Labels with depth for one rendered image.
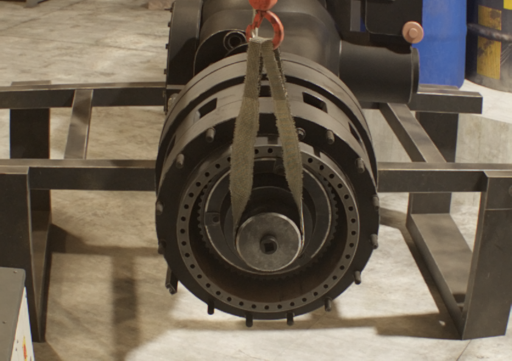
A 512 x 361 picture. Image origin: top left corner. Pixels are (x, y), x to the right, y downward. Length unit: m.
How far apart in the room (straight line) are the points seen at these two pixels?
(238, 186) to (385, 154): 2.87
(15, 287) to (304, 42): 1.55
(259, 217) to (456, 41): 3.04
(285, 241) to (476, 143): 2.74
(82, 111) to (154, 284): 0.70
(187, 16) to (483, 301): 1.44
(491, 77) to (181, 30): 2.19
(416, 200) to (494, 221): 1.12
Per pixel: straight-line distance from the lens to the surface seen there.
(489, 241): 3.98
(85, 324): 4.12
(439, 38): 5.47
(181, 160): 2.69
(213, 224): 2.81
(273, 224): 2.66
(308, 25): 3.85
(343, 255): 2.76
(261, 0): 2.50
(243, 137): 2.62
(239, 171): 2.65
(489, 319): 4.12
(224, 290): 2.79
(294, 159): 2.63
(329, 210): 2.81
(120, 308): 4.26
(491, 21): 5.73
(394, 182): 3.87
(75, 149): 3.95
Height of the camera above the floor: 1.88
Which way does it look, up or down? 19 degrees down
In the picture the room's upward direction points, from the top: 3 degrees clockwise
